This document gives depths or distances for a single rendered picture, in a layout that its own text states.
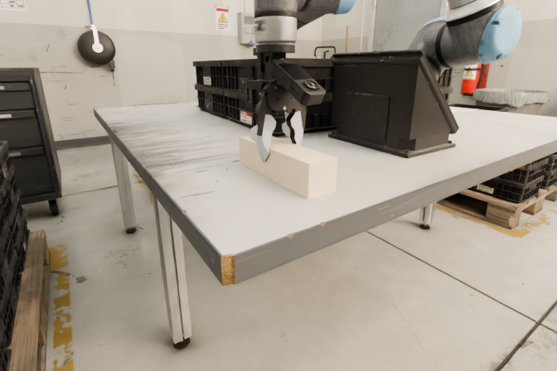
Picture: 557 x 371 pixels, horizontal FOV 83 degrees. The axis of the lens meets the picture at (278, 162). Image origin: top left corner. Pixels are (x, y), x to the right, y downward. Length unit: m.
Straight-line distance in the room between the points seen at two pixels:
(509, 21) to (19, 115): 2.20
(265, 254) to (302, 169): 0.17
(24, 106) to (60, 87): 2.04
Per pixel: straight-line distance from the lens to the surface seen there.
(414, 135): 0.80
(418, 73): 0.78
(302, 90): 0.51
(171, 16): 4.51
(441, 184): 0.66
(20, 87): 2.25
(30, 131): 2.29
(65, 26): 4.31
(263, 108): 0.56
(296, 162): 0.52
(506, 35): 0.90
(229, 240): 0.41
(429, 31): 0.98
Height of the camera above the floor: 0.91
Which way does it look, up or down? 17 degrees down
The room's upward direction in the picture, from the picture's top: straight up
